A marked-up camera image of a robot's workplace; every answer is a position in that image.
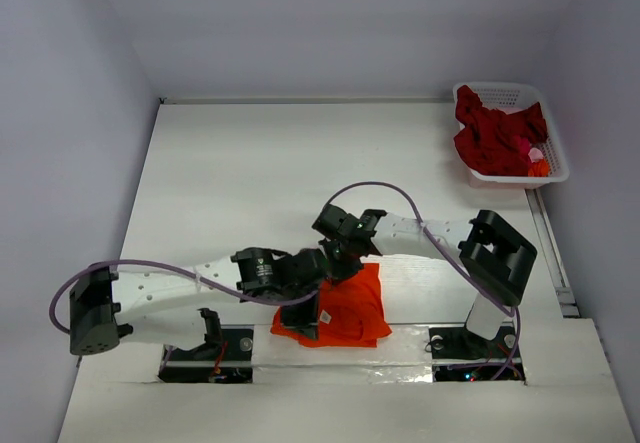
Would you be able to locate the dark red t shirt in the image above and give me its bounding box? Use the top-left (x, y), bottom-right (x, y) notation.
top-left (454, 85), bottom-right (549, 177)

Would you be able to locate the white plastic basket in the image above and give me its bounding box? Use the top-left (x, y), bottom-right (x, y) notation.
top-left (452, 82), bottom-right (569, 189)

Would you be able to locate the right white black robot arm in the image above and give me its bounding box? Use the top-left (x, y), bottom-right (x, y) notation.
top-left (312, 204), bottom-right (538, 355)

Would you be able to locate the pink garment in basket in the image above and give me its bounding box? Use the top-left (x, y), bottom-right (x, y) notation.
top-left (514, 135), bottom-right (544, 165)

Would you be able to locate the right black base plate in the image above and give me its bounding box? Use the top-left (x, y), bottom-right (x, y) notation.
top-left (425, 324), bottom-right (525, 383)

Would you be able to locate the orange t shirt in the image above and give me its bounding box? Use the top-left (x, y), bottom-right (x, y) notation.
top-left (270, 263), bottom-right (392, 348)

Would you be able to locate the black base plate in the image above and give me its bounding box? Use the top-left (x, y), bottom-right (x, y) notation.
top-left (158, 326), bottom-right (254, 384)
top-left (425, 324), bottom-right (525, 383)

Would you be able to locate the small orange garment in basket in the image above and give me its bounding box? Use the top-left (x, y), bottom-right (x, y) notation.
top-left (527, 159), bottom-right (551, 178)

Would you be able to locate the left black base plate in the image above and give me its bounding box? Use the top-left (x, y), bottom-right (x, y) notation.
top-left (158, 326), bottom-right (254, 384)

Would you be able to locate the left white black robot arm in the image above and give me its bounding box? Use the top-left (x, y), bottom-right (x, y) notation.
top-left (69, 247), bottom-right (329, 358)

